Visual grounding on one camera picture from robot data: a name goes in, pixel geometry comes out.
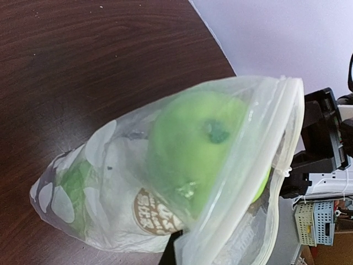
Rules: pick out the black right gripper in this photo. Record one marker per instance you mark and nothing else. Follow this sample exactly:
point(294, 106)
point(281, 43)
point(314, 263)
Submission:
point(325, 139)

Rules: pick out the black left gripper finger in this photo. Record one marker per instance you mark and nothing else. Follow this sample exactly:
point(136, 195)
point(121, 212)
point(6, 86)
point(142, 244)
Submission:
point(168, 256)

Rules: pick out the clear dotted zip top bag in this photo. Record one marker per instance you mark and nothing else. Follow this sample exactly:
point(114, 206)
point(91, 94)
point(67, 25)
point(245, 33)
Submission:
point(240, 221)

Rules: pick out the green toy apple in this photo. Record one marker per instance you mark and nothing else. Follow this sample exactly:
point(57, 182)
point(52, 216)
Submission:
point(188, 145)

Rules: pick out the blue white perforated crate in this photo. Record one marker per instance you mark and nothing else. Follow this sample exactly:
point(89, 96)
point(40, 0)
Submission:
point(315, 223)

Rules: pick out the aluminium front rail frame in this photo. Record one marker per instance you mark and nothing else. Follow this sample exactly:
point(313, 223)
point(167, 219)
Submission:
point(329, 185)

